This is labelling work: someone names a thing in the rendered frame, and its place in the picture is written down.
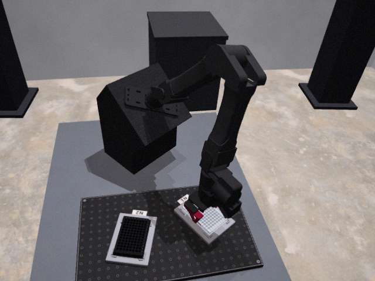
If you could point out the white label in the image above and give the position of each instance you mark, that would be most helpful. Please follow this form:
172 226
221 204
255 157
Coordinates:
137 212
183 199

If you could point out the white rectangular frame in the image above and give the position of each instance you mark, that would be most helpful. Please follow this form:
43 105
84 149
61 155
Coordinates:
132 261

